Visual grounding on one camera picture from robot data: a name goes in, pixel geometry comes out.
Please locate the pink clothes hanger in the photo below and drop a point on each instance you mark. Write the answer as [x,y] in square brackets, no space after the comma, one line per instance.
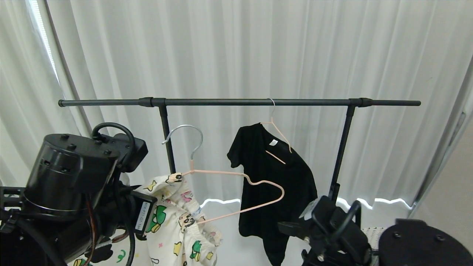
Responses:
[218,172]
[281,135]

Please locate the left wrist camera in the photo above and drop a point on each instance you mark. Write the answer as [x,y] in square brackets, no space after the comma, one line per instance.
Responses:
[133,151]

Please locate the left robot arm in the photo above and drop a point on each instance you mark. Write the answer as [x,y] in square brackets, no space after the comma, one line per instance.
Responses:
[63,173]

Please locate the black clothes rack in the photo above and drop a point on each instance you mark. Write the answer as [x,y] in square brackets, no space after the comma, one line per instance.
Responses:
[221,102]

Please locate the black T-shirt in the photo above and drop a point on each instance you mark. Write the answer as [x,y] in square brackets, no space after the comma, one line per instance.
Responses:
[266,199]

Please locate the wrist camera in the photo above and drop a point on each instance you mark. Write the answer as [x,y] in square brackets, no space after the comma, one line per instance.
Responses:
[325,221]
[133,151]

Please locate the cream printed garment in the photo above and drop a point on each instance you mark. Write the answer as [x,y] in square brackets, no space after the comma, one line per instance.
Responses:
[173,207]

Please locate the white laundry basket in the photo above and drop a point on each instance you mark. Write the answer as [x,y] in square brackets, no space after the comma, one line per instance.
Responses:
[371,236]

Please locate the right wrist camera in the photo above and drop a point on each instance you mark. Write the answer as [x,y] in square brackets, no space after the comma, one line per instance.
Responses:
[325,221]

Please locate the white curtain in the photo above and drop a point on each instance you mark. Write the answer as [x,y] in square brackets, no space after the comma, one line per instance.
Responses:
[258,48]

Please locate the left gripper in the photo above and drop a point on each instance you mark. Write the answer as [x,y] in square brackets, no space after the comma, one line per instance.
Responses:
[144,214]

